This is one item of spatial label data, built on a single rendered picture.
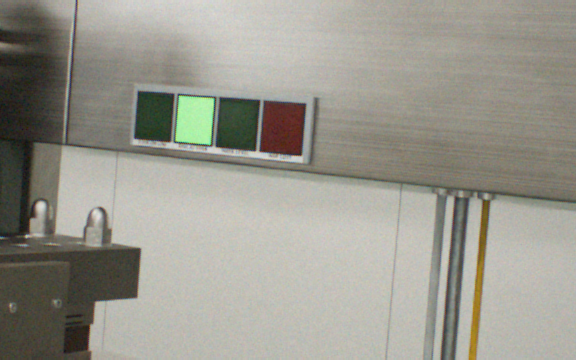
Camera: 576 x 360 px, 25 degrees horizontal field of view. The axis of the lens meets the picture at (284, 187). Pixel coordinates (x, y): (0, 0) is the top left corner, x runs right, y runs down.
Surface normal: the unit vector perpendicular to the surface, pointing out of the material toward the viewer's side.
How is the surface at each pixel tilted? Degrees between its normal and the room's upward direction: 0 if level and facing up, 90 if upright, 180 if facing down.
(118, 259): 90
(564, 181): 90
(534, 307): 90
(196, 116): 90
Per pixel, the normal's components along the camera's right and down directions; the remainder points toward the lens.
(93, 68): -0.59, 0.00
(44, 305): 0.80, 0.10
